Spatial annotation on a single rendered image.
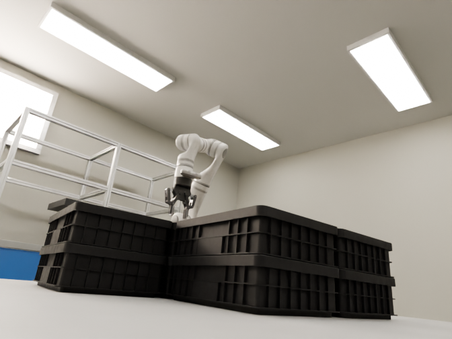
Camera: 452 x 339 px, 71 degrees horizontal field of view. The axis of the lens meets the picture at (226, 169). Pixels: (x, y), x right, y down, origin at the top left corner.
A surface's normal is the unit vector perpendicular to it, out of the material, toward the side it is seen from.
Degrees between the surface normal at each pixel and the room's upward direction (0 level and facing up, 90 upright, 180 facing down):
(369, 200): 90
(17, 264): 90
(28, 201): 90
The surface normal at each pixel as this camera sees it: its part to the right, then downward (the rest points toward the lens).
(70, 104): 0.71, -0.18
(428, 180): -0.70, -0.31
